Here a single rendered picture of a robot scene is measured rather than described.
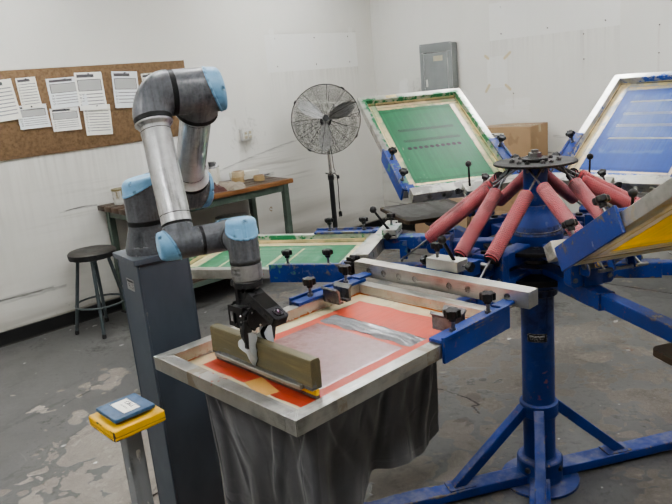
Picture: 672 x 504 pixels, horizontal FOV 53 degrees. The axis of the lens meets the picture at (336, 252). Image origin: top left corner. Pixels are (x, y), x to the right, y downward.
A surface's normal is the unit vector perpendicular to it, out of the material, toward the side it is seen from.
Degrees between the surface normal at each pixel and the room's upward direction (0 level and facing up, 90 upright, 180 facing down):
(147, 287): 90
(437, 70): 90
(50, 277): 90
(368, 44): 90
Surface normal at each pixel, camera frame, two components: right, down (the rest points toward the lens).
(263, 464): -0.60, 0.29
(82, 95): 0.70, 0.07
